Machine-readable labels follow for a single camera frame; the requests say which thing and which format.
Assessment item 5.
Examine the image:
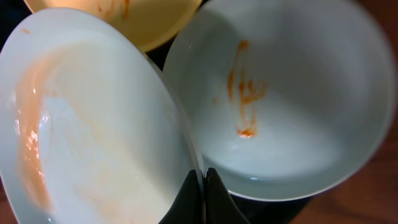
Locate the yellow plate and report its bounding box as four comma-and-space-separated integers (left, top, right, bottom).
24, 0, 202, 52

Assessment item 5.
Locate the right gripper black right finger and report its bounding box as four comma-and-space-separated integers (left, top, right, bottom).
205, 168, 249, 224

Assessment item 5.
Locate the light blue plate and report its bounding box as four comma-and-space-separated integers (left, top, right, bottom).
1, 8, 203, 223

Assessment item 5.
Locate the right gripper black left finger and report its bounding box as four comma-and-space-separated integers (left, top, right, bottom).
159, 170, 203, 224

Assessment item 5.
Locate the pale green plate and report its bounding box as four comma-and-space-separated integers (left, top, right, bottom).
163, 0, 397, 201

